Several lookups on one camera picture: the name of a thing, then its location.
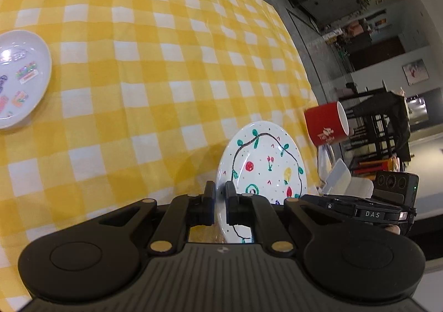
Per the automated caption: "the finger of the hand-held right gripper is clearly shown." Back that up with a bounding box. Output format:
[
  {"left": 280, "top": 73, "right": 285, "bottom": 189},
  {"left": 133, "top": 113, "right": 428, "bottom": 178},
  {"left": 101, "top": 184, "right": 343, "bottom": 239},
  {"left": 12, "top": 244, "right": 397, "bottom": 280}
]
[{"left": 300, "top": 194, "right": 357, "bottom": 218}]

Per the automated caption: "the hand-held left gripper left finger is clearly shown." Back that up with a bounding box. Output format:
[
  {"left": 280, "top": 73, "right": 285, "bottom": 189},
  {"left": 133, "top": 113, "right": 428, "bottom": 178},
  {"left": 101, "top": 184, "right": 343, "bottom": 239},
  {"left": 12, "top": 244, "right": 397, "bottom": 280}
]
[{"left": 99, "top": 181, "right": 215, "bottom": 252}]

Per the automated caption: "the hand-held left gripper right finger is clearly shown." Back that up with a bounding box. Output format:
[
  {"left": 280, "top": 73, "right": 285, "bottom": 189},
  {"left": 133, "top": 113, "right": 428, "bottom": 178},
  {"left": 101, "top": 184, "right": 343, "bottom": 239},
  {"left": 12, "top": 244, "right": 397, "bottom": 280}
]
[{"left": 224, "top": 181, "right": 342, "bottom": 252}]

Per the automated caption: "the white floral painted plate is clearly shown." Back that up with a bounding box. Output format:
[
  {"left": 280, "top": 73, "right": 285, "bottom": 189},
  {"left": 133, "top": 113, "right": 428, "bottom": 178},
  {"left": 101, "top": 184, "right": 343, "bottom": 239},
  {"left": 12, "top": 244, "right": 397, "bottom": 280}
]
[{"left": 215, "top": 121, "right": 308, "bottom": 244}]

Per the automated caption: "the orange stool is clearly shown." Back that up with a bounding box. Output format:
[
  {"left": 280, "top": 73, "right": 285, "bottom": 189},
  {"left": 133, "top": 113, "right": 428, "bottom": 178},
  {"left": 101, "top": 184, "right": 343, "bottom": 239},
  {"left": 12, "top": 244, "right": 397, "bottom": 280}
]
[{"left": 353, "top": 158, "right": 399, "bottom": 178}]

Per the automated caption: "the black table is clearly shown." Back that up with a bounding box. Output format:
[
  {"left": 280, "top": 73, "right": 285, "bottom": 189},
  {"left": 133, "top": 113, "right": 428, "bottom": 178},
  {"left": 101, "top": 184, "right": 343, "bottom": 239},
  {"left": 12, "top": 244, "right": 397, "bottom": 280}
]
[{"left": 346, "top": 80, "right": 412, "bottom": 164}]

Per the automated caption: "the dark jacket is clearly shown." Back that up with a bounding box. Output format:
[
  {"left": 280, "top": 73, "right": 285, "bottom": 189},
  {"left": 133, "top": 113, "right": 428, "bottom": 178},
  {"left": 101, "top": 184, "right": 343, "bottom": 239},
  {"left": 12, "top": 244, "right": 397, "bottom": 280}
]
[{"left": 353, "top": 91, "right": 412, "bottom": 161}]

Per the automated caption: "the red paper cup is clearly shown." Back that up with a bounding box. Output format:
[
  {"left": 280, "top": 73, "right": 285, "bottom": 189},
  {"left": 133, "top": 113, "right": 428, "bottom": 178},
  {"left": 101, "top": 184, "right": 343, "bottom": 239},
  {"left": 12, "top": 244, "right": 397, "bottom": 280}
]
[{"left": 304, "top": 101, "right": 354, "bottom": 147}]

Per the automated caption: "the yellow checkered tablecloth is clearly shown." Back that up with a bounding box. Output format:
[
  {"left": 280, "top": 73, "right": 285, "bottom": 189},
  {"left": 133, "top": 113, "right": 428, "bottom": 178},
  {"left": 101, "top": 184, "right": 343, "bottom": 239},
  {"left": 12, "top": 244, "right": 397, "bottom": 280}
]
[{"left": 0, "top": 0, "right": 321, "bottom": 295}]

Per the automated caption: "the grey cabinet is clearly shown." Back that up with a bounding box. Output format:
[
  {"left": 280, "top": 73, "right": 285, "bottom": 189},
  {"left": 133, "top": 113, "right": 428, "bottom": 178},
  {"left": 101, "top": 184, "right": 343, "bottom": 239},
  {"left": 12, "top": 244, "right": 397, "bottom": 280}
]
[{"left": 298, "top": 0, "right": 368, "bottom": 26}]

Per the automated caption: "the white plate with stickers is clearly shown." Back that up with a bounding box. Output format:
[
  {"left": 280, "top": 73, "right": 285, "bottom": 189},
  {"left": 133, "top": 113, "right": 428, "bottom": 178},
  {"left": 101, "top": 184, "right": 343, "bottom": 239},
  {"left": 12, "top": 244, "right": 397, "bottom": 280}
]
[{"left": 0, "top": 30, "right": 52, "bottom": 130}]

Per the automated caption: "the framed wall picture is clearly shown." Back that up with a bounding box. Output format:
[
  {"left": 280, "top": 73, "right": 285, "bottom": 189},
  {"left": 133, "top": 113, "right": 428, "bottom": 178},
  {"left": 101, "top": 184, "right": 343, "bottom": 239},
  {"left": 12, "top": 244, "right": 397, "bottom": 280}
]
[{"left": 401, "top": 59, "right": 428, "bottom": 86}]

